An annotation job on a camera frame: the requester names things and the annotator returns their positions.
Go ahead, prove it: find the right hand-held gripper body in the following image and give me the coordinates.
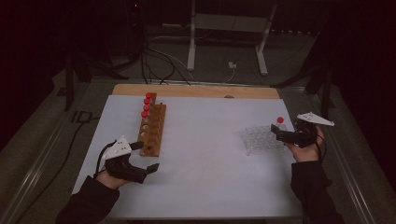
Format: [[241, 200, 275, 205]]
[[281, 111, 335, 148]]

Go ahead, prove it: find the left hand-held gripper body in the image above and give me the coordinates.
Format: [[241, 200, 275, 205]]
[[101, 134, 149, 185]]

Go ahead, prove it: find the clear acrylic test tube rack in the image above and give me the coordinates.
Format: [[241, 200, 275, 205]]
[[240, 124, 290, 157]]

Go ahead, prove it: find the wooden test tube rack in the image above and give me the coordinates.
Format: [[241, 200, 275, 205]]
[[136, 91, 167, 158]]

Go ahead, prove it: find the person's right hand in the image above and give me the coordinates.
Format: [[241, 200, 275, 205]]
[[287, 125, 325, 163]]

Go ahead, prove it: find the person's left hand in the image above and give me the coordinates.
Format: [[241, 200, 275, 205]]
[[95, 169, 134, 190]]

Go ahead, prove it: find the black stand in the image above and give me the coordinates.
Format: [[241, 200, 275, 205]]
[[64, 50, 130, 113], [270, 60, 336, 124]]

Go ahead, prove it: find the white table mat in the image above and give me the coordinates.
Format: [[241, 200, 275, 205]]
[[70, 94, 303, 220]]

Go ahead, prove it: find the grey metal stand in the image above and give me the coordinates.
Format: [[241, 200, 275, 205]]
[[186, 0, 278, 77]]

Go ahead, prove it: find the left hand-held gripper cable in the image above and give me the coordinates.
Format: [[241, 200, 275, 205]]
[[93, 140, 117, 179]]

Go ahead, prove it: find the hand-held gripper cable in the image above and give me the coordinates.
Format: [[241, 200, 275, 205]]
[[315, 133, 329, 163], [93, 140, 117, 179]]

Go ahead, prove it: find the right hand-held gripper cable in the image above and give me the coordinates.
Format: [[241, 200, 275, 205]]
[[315, 133, 329, 163]]

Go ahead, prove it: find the long black floor cable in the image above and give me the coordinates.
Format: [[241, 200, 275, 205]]
[[13, 116, 101, 223]]

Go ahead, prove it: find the aluminium frame rail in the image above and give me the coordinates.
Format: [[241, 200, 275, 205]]
[[311, 92, 376, 224], [0, 118, 74, 224]]

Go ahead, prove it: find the black floor cable bundle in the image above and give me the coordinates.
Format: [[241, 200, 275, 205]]
[[138, 31, 192, 87]]

